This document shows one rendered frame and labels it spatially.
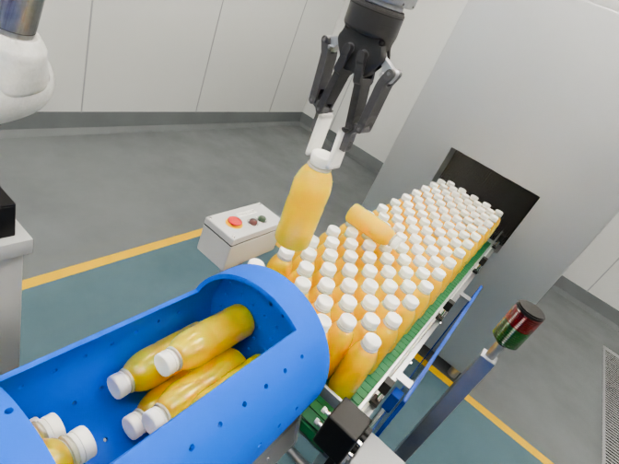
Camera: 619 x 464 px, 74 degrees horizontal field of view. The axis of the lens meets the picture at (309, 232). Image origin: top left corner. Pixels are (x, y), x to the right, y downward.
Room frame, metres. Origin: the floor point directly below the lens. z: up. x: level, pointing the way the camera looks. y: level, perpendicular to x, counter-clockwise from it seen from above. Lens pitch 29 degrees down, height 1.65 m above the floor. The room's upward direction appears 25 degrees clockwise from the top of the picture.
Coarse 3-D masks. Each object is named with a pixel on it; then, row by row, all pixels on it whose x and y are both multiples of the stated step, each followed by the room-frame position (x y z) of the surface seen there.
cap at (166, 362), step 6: (156, 354) 0.42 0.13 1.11; (162, 354) 0.42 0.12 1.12; (168, 354) 0.42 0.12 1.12; (174, 354) 0.43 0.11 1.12; (156, 360) 0.42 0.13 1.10; (162, 360) 0.41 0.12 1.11; (168, 360) 0.41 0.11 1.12; (174, 360) 0.42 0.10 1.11; (156, 366) 0.42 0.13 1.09; (162, 366) 0.41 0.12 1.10; (168, 366) 0.41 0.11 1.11; (174, 366) 0.41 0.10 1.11; (162, 372) 0.41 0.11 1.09; (168, 372) 0.41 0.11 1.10; (174, 372) 0.41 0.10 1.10
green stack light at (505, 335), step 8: (504, 320) 0.80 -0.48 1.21; (496, 328) 0.80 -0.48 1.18; (504, 328) 0.79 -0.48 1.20; (512, 328) 0.78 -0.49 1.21; (496, 336) 0.79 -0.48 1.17; (504, 336) 0.78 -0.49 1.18; (512, 336) 0.77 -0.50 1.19; (520, 336) 0.77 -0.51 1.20; (528, 336) 0.78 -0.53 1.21; (504, 344) 0.77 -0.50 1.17; (512, 344) 0.77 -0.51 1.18; (520, 344) 0.78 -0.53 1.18
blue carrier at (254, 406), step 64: (128, 320) 0.44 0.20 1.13; (192, 320) 0.57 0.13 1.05; (256, 320) 0.57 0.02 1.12; (320, 320) 0.53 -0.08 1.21; (0, 384) 0.28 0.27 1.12; (64, 384) 0.35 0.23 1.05; (256, 384) 0.37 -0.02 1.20; (320, 384) 0.48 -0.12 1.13; (0, 448) 0.17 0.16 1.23; (128, 448) 0.36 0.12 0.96; (192, 448) 0.27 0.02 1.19; (256, 448) 0.34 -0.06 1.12
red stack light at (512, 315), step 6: (516, 306) 0.80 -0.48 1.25; (510, 312) 0.80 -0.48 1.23; (516, 312) 0.79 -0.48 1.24; (510, 318) 0.79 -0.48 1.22; (516, 318) 0.78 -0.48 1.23; (522, 318) 0.78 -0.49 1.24; (528, 318) 0.77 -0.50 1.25; (510, 324) 0.78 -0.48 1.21; (516, 324) 0.78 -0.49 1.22; (522, 324) 0.77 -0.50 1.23; (528, 324) 0.77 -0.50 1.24; (534, 324) 0.77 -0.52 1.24; (540, 324) 0.78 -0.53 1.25; (516, 330) 0.77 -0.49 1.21; (522, 330) 0.77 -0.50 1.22; (528, 330) 0.77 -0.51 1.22; (534, 330) 0.78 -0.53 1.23
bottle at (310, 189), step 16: (304, 176) 0.61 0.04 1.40; (320, 176) 0.62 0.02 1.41; (304, 192) 0.61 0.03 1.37; (320, 192) 0.61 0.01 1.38; (288, 208) 0.62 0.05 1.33; (304, 208) 0.61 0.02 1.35; (320, 208) 0.62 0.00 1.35; (288, 224) 0.61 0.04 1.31; (304, 224) 0.61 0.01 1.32; (288, 240) 0.61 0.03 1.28; (304, 240) 0.62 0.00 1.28
